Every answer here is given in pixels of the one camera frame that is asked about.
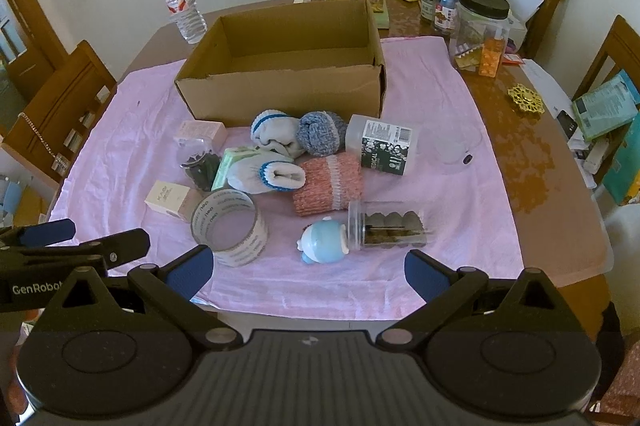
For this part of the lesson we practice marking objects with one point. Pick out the white glove blue cuff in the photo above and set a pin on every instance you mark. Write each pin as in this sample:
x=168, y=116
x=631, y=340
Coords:
x=266, y=172

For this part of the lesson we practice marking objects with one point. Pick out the small dark-lid jar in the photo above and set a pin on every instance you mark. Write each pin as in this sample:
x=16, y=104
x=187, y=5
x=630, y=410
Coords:
x=427, y=10

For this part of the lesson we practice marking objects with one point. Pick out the blue white toy figure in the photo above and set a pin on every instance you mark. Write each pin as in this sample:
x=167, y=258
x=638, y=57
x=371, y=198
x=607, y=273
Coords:
x=323, y=242

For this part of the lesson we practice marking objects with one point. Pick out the green C&S tissue pack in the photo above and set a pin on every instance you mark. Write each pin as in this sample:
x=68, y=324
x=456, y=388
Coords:
x=229, y=157

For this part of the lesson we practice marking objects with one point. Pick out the pink small carton box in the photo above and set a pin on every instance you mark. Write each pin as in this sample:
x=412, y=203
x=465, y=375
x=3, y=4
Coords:
x=213, y=134

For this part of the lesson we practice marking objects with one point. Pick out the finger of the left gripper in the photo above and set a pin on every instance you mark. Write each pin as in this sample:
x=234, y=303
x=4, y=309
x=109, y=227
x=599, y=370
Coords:
x=121, y=248
x=41, y=235

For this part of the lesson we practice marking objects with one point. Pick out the clear jar black clips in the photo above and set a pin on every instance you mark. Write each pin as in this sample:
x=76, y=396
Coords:
x=199, y=161

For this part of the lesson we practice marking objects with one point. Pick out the teal package on chair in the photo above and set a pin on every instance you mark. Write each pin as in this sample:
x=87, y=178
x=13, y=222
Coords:
x=613, y=104

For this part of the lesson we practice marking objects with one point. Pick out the clear plastic square bowl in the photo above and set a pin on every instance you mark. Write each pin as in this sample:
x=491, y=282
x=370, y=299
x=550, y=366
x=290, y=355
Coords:
x=450, y=144

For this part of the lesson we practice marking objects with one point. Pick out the wooden chair right near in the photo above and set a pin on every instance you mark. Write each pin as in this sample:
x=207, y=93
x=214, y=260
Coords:
x=617, y=152

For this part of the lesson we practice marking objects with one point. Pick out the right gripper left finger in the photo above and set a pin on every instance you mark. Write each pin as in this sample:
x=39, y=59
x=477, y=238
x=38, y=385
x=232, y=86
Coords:
x=169, y=289

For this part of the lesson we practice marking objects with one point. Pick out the orange pill blister pack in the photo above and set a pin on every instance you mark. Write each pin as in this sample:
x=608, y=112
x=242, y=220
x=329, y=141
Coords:
x=491, y=54

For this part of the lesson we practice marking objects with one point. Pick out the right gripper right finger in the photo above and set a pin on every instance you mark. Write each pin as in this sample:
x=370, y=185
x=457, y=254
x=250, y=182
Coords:
x=447, y=294

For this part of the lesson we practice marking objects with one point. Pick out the medical cotton swab box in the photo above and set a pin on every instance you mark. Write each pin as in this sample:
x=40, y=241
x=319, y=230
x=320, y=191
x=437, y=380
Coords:
x=383, y=146

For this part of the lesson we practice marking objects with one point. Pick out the gold ornate coaster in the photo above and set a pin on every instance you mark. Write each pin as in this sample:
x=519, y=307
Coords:
x=526, y=99

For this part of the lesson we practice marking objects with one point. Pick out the clear water bottle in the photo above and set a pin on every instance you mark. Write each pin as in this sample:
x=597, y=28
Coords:
x=188, y=19

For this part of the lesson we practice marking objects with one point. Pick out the clear jar brown contents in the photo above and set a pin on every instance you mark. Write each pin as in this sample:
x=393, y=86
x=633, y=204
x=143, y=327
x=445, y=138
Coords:
x=386, y=224

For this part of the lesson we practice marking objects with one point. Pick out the red label jar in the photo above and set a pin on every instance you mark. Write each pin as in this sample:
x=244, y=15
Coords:
x=445, y=13

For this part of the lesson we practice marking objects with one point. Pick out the large jar black lid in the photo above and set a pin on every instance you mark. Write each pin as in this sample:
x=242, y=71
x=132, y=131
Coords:
x=475, y=20

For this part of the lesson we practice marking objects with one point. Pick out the grey blue sock roll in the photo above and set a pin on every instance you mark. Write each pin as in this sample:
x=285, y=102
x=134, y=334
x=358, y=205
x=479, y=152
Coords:
x=321, y=133

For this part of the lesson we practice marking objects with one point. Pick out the pink knitted sock roll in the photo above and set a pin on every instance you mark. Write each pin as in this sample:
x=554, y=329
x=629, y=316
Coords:
x=332, y=182

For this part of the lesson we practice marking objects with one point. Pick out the white blue-striped sock roll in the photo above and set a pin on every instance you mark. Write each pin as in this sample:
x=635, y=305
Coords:
x=276, y=131

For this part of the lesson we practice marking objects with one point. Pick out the pink table cloth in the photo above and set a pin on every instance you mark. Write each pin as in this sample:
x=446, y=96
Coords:
x=467, y=210

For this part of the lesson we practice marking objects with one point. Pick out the open cardboard box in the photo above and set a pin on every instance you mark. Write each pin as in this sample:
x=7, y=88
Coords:
x=295, y=58

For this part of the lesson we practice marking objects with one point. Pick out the clear packing tape roll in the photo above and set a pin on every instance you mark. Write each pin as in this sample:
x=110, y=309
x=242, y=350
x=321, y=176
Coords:
x=229, y=222

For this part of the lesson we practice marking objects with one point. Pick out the white KASI glue box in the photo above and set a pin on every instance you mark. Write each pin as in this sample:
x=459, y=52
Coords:
x=172, y=199

